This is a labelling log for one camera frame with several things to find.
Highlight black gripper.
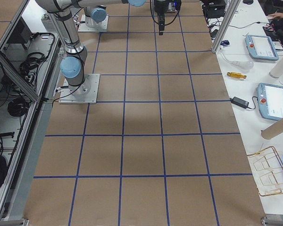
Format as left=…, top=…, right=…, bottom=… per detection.
left=154, top=0, right=182, bottom=35

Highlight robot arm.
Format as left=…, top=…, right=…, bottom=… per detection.
left=84, top=5, right=107, bottom=28
left=36, top=0, right=146, bottom=96

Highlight black electronics box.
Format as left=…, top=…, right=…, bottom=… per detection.
left=201, top=0, right=226, bottom=19

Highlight small blue black box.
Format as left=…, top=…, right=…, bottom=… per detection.
left=220, top=40, right=230, bottom=46

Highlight gold metal cylinder tool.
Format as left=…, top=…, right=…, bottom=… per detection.
left=227, top=72, right=247, bottom=79

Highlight far blue teach pendant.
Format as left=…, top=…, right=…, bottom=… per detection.
left=245, top=34, right=279, bottom=61

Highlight blue teach pendant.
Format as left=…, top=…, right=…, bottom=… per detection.
left=257, top=83, right=283, bottom=121
left=245, top=34, right=279, bottom=61

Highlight black power adapter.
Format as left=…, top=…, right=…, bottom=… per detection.
left=230, top=97, right=249, bottom=109

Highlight near blue teach pendant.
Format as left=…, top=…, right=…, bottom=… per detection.
left=257, top=83, right=283, bottom=121

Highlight near cardboard tube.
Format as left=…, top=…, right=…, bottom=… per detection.
left=261, top=118, right=283, bottom=140

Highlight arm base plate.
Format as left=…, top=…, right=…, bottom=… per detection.
left=58, top=73, right=100, bottom=104
left=78, top=14, right=109, bottom=33

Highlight aluminium frame post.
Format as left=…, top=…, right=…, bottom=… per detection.
left=211, top=0, right=240, bottom=53

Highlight coiled black cables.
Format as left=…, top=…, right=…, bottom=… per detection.
left=0, top=32, right=56, bottom=118

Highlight gold wire rack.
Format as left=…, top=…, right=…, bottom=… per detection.
left=247, top=146, right=283, bottom=197

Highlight aluminium side frame rail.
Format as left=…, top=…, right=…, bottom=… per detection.
left=0, top=0, right=59, bottom=219

